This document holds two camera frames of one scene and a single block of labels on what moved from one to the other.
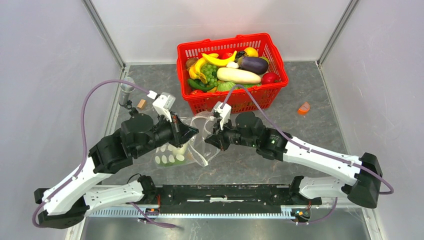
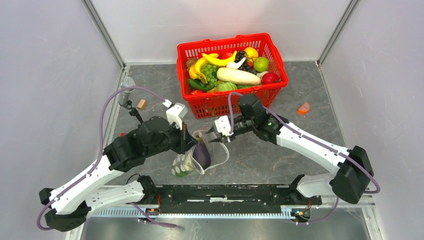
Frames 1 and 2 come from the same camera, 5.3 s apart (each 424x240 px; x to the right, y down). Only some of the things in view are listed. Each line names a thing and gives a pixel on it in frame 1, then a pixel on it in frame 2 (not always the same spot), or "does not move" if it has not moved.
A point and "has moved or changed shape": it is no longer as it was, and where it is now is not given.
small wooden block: (142, 104) does not move
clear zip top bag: (196, 150) has moved or changed shape
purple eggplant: (255, 65) → (201, 154)
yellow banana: (222, 61) does not move
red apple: (269, 77) does not move
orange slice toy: (303, 109) does not move
